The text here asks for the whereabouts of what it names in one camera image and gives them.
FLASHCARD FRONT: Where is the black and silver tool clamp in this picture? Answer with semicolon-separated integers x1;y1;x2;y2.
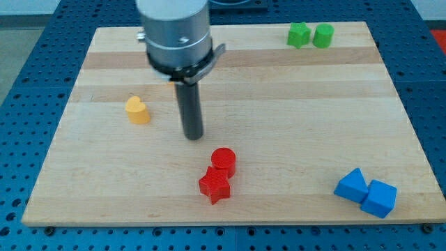
146;43;226;84

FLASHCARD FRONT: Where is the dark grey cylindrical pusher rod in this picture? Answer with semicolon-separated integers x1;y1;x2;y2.
175;82;203;141

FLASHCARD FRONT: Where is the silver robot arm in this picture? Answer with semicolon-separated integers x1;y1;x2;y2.
135;0;226;140

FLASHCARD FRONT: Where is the yellow heart block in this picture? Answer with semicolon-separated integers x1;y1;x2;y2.
125;96;151;124

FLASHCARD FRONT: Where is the light wooden board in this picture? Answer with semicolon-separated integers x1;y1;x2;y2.
22;22;445;227

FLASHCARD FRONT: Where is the red cylinder block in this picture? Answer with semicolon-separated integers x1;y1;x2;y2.
210;147;236;178

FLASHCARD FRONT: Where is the red star block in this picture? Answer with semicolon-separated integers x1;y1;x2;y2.
199;166;231;204

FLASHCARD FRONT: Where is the green star block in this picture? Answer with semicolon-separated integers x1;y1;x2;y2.
286;22;311;49

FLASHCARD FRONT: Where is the green cylinder block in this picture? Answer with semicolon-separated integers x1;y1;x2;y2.
313;23;335;48

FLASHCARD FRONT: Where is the blue triangle block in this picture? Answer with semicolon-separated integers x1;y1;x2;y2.
334;167;369;204

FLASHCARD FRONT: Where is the blue cube block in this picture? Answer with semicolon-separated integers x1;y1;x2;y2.
360;180;397;218

